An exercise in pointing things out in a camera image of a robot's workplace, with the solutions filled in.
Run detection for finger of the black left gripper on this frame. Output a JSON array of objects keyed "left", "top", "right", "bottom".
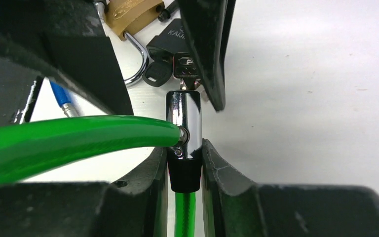
[
  {"left": 0, "top": 0, "right": 133, "bottom": 126},
  {"left": 178, "top": 0, "right": 236, "bottom": 112}
]

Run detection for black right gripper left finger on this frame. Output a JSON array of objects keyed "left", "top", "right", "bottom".
[{"left": 0, "top": 148, "right": 168, "bottom": 237}]

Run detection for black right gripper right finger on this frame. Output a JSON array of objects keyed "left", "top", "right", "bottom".
[{"left": 202, "top": 139, "right": 379, "bottom": 237}]

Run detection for black padlock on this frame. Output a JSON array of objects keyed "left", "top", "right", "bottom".
[{"left": 146, "top": 0, "right": 189, "bottom": 64}]

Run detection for silver keys of green lock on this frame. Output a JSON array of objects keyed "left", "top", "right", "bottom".
[{"left": 173, "top": 52, "right": 201, "bottom": 90}]

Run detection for green cable lock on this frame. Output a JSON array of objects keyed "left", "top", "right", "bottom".
[{"left": 0, "top": 90, "right": 203, "bottom": 237}]

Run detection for black padlock key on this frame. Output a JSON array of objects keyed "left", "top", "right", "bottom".
[{"left": 142, "top": 61, "right": 173, "bottom": 87}]

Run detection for brass padlock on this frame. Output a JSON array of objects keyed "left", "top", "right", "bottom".
[{"left": 94, "top": 0, "right": 165, "bottom": 87}]

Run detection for blue cable lock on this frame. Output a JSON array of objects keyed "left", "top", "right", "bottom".
[{"left": 49, "top": 81, "right": 79, "bottom": 118}]

